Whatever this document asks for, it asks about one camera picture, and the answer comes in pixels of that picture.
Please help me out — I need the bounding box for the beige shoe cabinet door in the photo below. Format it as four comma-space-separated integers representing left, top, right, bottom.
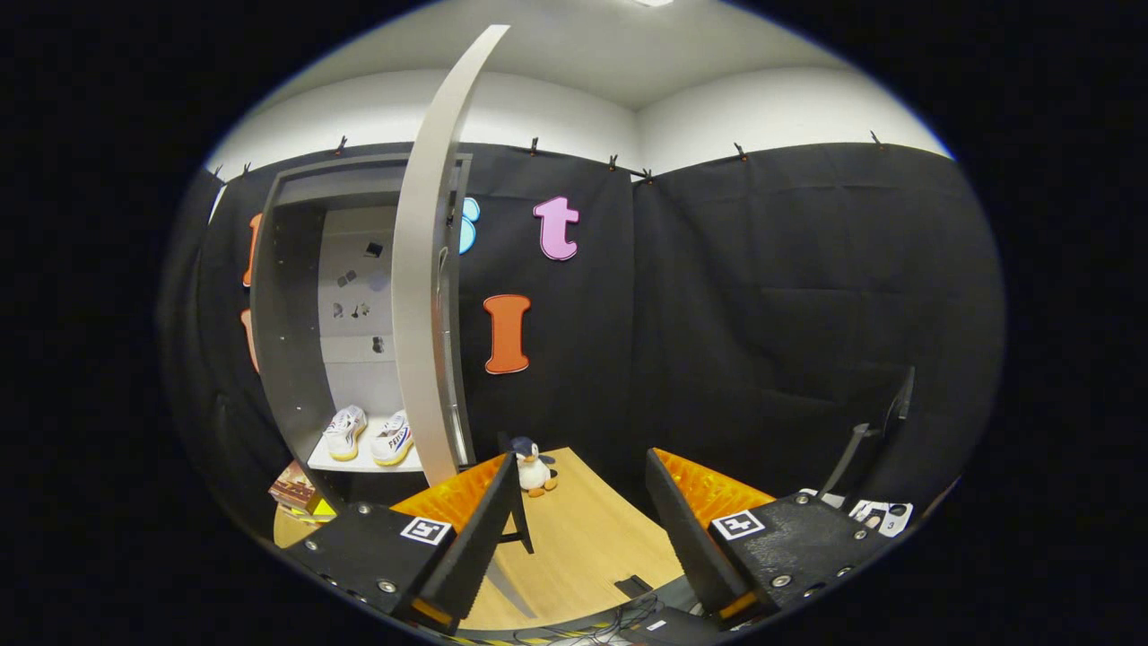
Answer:
392, 24, 539, 620

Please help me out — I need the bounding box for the row of black clips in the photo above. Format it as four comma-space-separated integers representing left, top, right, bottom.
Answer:
211, 130, 884, 185

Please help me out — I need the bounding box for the yellow black hazard tape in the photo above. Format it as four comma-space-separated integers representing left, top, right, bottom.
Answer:
444, 633, 575, 646

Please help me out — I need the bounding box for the white striped canvas shoe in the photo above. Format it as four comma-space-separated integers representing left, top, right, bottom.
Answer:
370, 410, 415, 466
323, 404, 369, 461

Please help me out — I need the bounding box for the black box white label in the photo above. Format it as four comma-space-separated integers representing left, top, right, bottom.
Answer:
623, 608, 718, 646

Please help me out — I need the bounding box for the black cable bundle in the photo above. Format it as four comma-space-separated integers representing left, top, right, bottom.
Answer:
511, 601, 665, 646

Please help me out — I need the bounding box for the penguin plush toy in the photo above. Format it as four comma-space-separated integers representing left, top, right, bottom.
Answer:
507, 437, 559, 497

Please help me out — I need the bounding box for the brown cover book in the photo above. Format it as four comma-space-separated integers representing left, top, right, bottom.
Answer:
269, 460, 317, 514

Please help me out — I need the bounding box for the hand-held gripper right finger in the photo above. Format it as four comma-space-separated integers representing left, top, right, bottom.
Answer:
644, 447, 898, 629

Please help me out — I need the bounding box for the black metal stand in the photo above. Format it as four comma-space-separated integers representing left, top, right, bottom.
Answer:
818, 366, 916, 499

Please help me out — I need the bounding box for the grey shoe cabinet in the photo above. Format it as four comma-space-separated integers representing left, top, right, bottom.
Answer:
249, 153, 476, 503

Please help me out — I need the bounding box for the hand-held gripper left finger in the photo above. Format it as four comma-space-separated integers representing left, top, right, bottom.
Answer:
283, 451, 523, 636

